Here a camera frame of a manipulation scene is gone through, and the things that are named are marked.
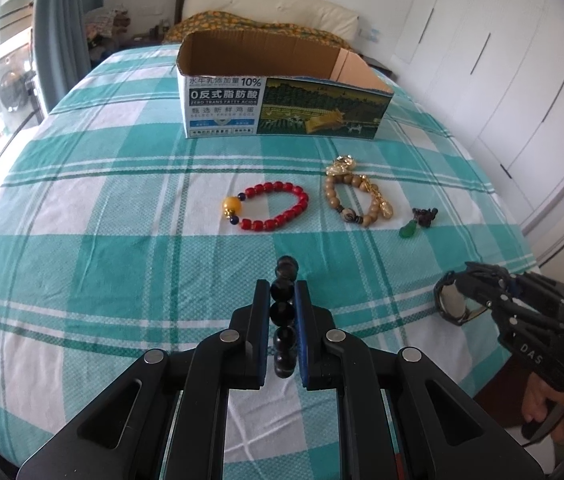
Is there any brown bead gold charm bracelet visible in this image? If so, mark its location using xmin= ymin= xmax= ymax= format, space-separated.
xmin=323 ymin=155 xmax=396 ymax=230

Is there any person's right hand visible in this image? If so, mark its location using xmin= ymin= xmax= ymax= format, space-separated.
xmin=520 ymin=375 xmax=564 ymax=449

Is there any washing machine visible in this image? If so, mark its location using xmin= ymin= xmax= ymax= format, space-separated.
xmin=0 ymin=46 xmax=34 ymax=115

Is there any cream padded headboard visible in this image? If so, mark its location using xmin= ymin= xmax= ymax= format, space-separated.
xmin=173 ymin=0 xmax=359 ymax=44

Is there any teal white plaid cloth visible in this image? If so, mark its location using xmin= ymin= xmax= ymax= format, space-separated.
xmin=0 ymin=46 xmax=535 ymax=465

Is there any pile of clothes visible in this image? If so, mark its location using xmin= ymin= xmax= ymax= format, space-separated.
xmin=84 ymin=6 xmax=131 ymax=38

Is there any white built-in wardrobe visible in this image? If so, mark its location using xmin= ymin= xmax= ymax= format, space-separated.
xmin=393 ymin=0 xmax=564 ymax=232

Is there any blue curtain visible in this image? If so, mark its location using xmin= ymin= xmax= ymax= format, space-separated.
xmin=32 ymin=0 xmax=104 ymax=110

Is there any red bead bracelet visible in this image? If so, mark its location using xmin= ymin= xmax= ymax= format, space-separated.
xmin=221 ymin=180 xmax=310 ymax=233

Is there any green pendant dark tassel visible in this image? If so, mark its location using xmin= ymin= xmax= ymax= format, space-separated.
xmin=399 ymin=208 xmax=438 ymax=238

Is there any black bead bracelet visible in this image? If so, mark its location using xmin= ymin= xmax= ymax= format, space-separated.
xmin=267 ymin=254 xmax=301 ymax=380

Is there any orange floral bedspread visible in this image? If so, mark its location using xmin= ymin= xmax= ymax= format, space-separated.
xmin=161 ymin=11 xmax=355 ymax=52

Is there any dark wooden right nightstand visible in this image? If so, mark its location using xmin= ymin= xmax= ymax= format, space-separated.
xmin=362 ymin=55 xmax=396 ymax=80

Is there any open cardboard box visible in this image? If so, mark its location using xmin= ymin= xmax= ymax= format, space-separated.
xmin=177 ymin=30 xmax=393 ymax=139

